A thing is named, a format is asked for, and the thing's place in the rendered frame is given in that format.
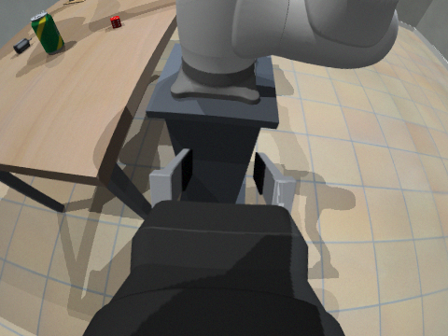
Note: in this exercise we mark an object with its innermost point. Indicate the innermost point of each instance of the green soda can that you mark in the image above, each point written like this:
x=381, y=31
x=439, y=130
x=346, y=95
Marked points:
x=47, y=32

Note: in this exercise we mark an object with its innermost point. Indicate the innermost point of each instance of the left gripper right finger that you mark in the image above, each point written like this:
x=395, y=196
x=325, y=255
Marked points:
x=276, y=188

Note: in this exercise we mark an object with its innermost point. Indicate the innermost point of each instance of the red die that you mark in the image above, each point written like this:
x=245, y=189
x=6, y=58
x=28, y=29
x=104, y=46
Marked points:
x=115, y=22

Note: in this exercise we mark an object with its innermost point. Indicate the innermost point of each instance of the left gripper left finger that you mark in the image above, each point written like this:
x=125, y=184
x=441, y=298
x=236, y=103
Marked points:
x=168, y=183

